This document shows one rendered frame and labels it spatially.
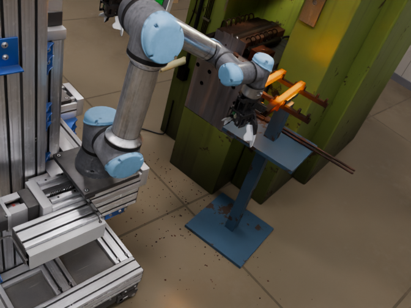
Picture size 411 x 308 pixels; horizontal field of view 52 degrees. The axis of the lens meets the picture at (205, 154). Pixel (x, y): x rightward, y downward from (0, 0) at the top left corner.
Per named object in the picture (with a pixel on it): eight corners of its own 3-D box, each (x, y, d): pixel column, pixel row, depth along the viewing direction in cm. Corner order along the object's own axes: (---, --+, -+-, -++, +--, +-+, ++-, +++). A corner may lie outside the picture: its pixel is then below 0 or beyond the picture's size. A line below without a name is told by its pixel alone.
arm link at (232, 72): (208, 73, 145) (233, 71, 151) (227, 92, 138) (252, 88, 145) (214, 53, 140) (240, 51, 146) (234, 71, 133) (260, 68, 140)
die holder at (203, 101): (232, 139, 244) (257, 72, 216) (184, 105, 258) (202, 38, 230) (280, 109, 283) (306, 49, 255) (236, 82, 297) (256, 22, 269)
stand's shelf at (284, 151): (290, 174, 195) (292, 171, 194) (221, 129, 208) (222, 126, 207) (315, 148, 216) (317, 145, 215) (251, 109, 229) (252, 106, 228)
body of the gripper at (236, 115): (224, 118, 159) (233, 91, 151) (240, 113, 164) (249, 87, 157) (238, 130, 155) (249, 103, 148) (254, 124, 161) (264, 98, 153)
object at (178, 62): (136, 84, 240) (137, 76, 236) (129, 79, 242) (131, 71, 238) (186, 66, 270) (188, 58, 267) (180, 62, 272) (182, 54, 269)
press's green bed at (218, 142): (211, 195, 273) (232, 139, 244) (169, 162, 287) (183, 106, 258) (257, 161, 312) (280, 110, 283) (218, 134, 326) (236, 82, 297)
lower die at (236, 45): (241, 56, 226) (246, 41, 221) (213, 39, 233) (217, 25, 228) (281, 41, 255) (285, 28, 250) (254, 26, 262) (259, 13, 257)
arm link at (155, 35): (120, 151, 146) (166, -2, 115) (140, 181, 137) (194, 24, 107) (87, 156, 138) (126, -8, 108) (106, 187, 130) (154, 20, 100)
